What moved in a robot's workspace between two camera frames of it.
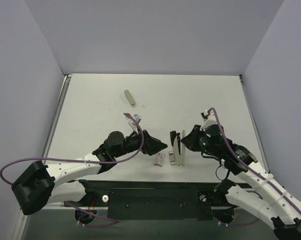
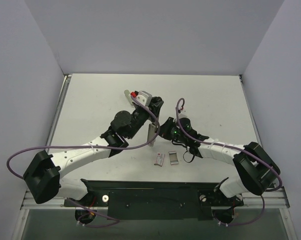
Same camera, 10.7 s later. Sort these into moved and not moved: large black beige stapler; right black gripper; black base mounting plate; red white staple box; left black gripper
Moved: left black gripper; right black gripper; large black beige stapler
Not moved: black base mounting plate; red white staple box
